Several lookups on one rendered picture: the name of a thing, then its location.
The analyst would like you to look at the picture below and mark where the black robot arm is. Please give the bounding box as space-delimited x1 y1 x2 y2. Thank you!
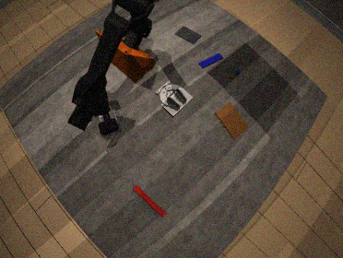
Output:
68 0 155 131

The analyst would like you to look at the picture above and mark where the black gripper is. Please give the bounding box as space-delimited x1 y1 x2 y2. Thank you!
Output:
96 90 119 135

